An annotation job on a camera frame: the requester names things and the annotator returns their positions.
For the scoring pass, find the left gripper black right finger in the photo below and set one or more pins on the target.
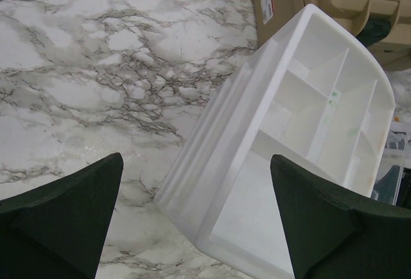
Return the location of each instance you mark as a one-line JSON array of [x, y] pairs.
[[332, 232]]

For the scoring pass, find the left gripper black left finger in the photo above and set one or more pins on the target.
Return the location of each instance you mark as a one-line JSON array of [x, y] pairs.
[[58, 230]]

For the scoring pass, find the white plastic drawer organizer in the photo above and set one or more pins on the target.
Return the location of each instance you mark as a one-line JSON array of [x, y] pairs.
[[313, 94]]

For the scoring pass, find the tan plastic toolbox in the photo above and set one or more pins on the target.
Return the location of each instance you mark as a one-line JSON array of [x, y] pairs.
[[382, 26]]

